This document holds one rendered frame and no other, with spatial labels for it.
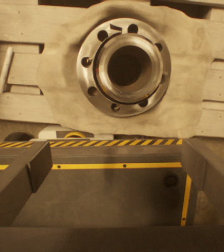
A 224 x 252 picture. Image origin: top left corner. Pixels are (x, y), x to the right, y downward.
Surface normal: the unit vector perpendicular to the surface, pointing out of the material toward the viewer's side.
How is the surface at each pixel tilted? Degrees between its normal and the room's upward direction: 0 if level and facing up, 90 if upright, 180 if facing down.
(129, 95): 0
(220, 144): 0
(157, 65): 0
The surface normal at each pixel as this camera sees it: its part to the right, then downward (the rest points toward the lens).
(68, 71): 0.86, 0.20
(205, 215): -0.02, 0.29
